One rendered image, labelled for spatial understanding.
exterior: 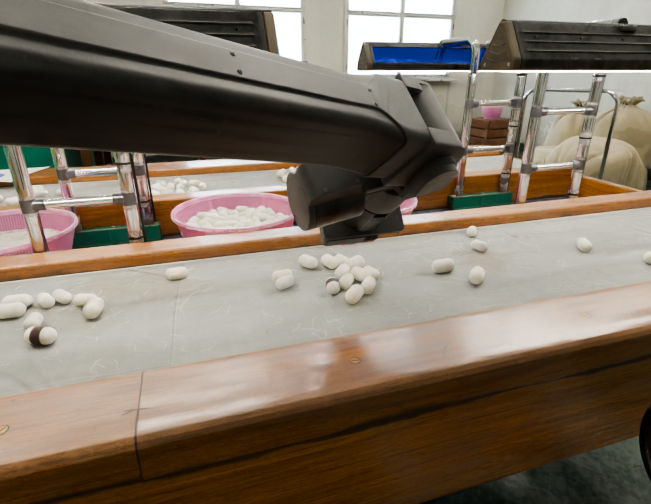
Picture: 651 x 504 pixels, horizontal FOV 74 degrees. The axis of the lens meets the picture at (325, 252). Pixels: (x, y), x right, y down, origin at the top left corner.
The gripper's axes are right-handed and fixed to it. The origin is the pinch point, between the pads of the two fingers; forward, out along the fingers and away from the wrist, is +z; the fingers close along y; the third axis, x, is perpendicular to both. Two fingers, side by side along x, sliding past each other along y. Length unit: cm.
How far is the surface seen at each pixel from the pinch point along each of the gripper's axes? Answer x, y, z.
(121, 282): -1.0, 30.5, 16.6
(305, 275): 2.8, 2.9, 11.5
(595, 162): -77, -247, 156
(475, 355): 18.8, -7.4, -13.0
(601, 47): -23, -46, -10
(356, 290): 7.9, -1.4, 1.8
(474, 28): -381, -385, 363
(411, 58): -57, -43, 34
